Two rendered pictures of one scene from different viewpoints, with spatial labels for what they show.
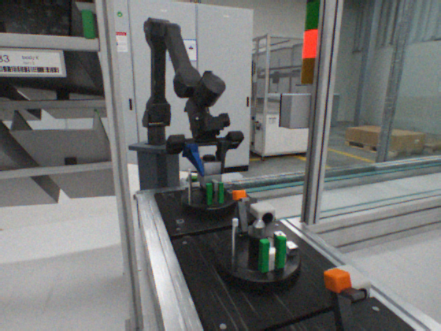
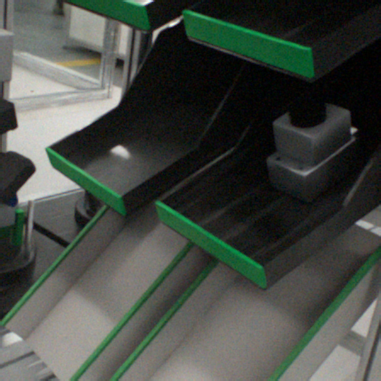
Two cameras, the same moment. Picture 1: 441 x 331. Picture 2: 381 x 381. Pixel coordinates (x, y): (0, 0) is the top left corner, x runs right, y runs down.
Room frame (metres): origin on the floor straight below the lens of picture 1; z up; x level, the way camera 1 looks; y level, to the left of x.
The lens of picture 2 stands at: (0.88, 0.89, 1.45)
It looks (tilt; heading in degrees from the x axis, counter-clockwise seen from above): 24 degrees down; 242
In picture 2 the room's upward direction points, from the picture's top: 7 degrees clockwise
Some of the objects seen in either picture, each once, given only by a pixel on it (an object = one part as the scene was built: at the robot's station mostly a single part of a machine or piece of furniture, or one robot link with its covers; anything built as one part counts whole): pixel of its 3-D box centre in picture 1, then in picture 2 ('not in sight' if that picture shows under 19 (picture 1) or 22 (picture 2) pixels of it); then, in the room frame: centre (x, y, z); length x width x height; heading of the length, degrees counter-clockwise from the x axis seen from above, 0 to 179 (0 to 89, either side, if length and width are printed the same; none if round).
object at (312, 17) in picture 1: (318, 17); not in sight; (0.59, -0.20, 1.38); 0.05 x 0.05 x 0.05
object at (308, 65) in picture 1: (313, 71); not in sight; (0.59, -0.20, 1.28); 0.05 x 0.05 x 0.05
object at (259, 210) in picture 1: (262, 213); not in sight; (0.57, -0.10, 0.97); 0.05 x 0.05 x 0.04; 20
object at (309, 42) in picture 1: (316, 45); not in sight; (0.59, -0.20, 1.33); 0.05 x 0.05 x 0.05
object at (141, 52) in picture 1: (164, 96); not in sight; (3.80, 0.73, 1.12); 0.80 x 0.54 x 2.25; 111
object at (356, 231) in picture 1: (311, 211); not in sight; (0.71, -0.27, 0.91); 0.84 x 0.28 x 0.10; 110
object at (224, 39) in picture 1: (219, 95); not in sight; (4.08, -0.01, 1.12); 0.80 x 0.54 x 2.25; 111
